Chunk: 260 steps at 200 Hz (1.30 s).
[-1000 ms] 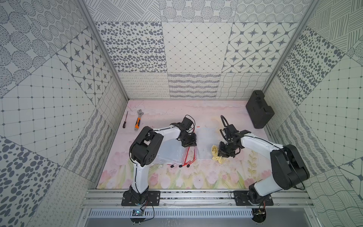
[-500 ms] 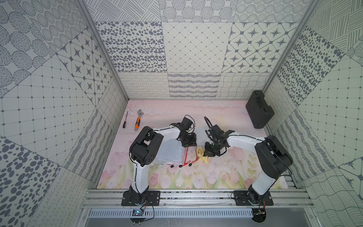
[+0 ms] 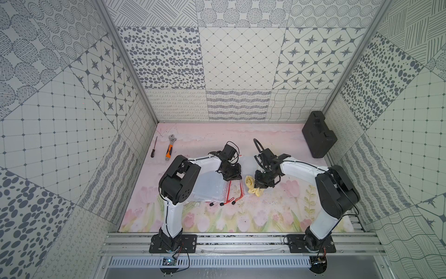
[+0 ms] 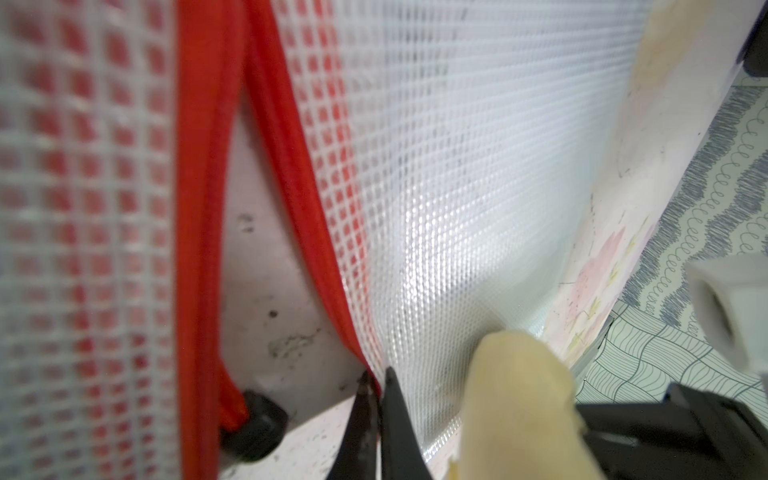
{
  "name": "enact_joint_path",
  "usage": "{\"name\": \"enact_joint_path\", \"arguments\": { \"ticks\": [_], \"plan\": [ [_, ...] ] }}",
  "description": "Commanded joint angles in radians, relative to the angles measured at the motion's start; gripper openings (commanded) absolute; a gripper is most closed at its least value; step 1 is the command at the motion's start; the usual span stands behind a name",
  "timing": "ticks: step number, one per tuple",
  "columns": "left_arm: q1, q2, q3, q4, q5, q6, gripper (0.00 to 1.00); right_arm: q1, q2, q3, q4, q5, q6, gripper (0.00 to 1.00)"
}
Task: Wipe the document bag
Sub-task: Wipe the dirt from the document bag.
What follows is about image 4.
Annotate yellow microfiber cloth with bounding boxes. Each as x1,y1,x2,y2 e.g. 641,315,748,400
447,331,604,479

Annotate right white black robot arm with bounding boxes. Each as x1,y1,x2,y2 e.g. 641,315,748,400
578,254,767,479

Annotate clear mesh bag red zipper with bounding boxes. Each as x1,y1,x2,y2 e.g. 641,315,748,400
264,1,651,457

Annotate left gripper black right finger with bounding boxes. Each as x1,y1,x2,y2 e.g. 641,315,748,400
380,367,432,480

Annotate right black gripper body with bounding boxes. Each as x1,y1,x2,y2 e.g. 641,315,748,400
577,383,767,480

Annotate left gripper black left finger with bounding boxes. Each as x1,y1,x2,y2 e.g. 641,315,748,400
326,371,379,480

